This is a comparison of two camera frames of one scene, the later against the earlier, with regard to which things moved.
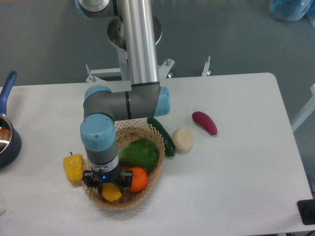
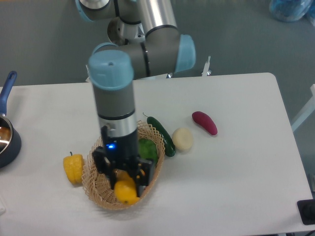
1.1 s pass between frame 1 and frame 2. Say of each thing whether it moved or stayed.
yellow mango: moved
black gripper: moved
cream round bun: stayed
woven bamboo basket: stayed
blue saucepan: stayed
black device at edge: stayed
